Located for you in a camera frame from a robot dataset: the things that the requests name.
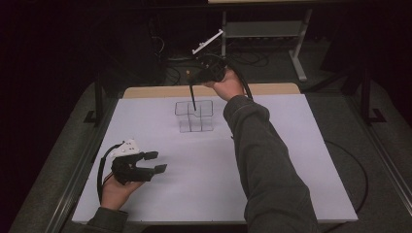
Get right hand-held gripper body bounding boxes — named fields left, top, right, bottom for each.
left=191, top=28, right=229, bottom=83

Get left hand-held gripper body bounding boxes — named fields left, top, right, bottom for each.
left=110, top=139, right=156, bottom=186

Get person's left hand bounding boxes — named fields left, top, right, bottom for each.
left=100, top=174, right=145, bottom=212

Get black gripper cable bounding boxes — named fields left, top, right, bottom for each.
left=200, top=52, right=370, bottom=215
left=96, top=143, right=124, bottom=205

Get black floor cables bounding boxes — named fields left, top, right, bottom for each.
left=150, top=35, right=270, bottom=86

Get person's right hand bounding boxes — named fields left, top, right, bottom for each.
left=202, top=67, right=247, bottom=102

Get black metal stand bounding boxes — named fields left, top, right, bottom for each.
left=83, top=72, right=106, bottom=127
left=360, top=67, right=387, bottom=125

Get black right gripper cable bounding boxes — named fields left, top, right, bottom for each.
left=200, top=52, right=370, bottom=215

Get metal floor rail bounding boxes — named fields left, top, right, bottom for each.
left=43, top=96, right=118, bottom=233
left=344, top=96, right=412, bottom=208

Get clear acrylic organizer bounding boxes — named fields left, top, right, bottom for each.
left=174, top=99, right=215, bottom=134

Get white table board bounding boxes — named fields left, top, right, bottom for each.
left=71, top=93, right=359, bottom=225

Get white metal desk frame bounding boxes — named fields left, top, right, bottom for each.
left=207, top=0, right=344, bottom=83

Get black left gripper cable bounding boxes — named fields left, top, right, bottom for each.
left=96, top=143, right=124, bottom=205

